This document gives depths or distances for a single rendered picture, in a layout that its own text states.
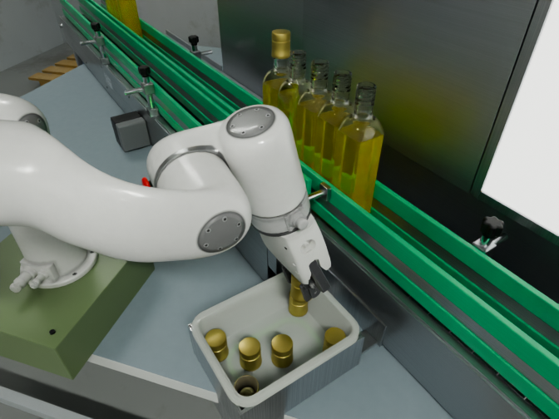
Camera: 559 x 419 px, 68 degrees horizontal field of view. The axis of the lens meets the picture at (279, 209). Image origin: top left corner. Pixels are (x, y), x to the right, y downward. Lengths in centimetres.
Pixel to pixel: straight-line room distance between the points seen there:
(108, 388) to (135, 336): 87
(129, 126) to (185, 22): 305
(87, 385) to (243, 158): 139
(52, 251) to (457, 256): 64
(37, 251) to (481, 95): 72
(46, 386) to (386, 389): 129
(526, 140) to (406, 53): 24
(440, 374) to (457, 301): 13
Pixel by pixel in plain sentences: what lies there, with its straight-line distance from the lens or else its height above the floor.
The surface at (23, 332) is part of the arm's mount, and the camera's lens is 77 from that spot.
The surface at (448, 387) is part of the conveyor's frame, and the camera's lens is 70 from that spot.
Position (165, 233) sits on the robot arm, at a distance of 35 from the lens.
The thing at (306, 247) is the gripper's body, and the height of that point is 104.
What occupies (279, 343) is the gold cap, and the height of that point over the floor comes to 81.
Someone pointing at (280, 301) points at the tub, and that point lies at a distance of 77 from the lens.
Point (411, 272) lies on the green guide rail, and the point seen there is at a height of 93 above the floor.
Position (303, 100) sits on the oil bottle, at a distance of 75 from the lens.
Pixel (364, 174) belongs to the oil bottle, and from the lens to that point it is 70.
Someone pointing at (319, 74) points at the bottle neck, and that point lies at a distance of 73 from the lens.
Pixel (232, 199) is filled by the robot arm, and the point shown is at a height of 117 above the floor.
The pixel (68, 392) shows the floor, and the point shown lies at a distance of 172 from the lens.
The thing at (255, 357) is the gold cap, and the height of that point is 81.
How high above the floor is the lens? 139
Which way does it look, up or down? 39 degrees down
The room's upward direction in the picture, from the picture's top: straight up
